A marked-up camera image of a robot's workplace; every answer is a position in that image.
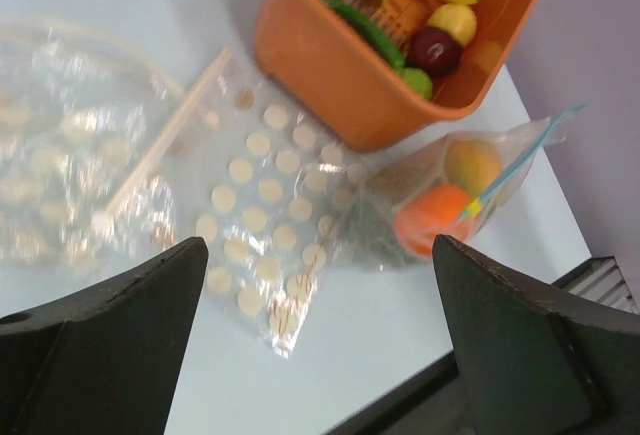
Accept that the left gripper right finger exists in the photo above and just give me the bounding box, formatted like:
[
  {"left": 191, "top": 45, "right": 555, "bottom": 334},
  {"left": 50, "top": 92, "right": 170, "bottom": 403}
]
[{"left": 433, "top": 235, "right": 639, "bottom": 434}]

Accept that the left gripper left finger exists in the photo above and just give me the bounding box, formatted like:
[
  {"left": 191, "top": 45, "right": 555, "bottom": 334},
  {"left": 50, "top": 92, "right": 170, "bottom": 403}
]
[{"left": 1, "top": 237, "right": 208, "bottom": 434}]

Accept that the orange tangerine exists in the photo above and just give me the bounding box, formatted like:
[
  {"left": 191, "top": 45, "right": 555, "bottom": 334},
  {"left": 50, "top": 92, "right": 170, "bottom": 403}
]
[{"left": 394, "top": 184, "right": 472, "bottom": 259}]

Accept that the clear blue-zipper zip bag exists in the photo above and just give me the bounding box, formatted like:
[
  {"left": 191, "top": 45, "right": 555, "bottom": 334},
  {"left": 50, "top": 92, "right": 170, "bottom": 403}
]
[{"left": 339, "top": 105, "right": 583, "bottom": 269}]

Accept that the netted green melon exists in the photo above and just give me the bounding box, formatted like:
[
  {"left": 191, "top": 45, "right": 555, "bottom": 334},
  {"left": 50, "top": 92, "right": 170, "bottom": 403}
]
[{"left": 346, "top": 164, "right": 425, "bottom": 270}]

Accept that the yellow green mango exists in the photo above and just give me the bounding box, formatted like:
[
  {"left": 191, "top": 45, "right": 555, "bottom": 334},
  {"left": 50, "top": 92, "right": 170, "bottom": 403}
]
[{"left": 443, "top": 140, "right": 503, "bottom": 197}]

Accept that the clear dotted zip bag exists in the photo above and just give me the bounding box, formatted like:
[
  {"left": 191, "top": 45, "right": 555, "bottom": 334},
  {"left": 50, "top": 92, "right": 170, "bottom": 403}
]
[{"left": 99, "top": 47, "right": 371, "bottom": 359}]

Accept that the red-zipper zip bag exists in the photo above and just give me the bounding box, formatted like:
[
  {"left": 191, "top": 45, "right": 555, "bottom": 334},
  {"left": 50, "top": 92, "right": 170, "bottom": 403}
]
[{"left": 1, "top": 16, "right": 184, "bottom": 279}]

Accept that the light green guava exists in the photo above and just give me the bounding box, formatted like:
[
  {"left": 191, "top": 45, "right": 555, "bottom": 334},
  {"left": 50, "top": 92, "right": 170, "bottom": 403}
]
[{"left": 397, "top": 67, "right": 433, "bottom": 100}]

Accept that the dark red apple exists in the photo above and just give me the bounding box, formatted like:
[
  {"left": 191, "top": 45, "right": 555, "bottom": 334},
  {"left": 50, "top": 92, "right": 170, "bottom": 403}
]
[{"left": 406, "top": 26, "right": 463, "bottom": 77}]

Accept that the orange plastic basket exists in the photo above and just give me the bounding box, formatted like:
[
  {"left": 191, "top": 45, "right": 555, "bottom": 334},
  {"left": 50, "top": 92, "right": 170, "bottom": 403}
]
[{"left": 255, "top": 0, "right": 537, "bottom": 152}]

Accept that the yellow bell pepper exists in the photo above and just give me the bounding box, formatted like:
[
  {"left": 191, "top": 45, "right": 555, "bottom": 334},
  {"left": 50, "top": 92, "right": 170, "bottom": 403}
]
[{"left": 427, "top": 3, "right": 477, "bottom": 47}]

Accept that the green chili pepper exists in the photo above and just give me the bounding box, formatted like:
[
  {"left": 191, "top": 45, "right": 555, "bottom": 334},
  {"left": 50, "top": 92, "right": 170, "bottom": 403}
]
[{"left": 324, "top": 0, "right": 405, "bottom": 70}]

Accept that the front aluminium rail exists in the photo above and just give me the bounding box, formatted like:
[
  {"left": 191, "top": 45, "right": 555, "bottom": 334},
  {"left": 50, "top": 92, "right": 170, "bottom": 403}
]
[{"left": 553, "top": 256, "right": 639, "bottom": 315}]

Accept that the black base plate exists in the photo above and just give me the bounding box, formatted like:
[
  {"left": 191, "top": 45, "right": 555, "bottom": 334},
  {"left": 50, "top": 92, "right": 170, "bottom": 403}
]
[{"left": 328, "top": 353, "right": 475, "bottom": 435}]

